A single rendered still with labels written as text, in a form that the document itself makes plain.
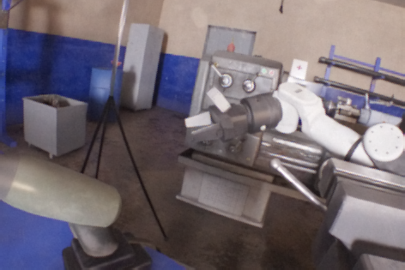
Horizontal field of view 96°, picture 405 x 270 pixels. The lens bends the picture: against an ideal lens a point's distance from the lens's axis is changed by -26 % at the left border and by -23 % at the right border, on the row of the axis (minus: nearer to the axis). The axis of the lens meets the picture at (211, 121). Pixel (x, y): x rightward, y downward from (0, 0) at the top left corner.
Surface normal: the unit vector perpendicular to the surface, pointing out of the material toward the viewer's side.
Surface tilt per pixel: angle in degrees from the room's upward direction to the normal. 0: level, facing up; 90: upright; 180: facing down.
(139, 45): 90
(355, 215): 90
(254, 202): 90
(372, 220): 90
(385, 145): 56
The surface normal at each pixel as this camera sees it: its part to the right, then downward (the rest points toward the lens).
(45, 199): 0.67, 0.14
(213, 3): -0.33, 0.15
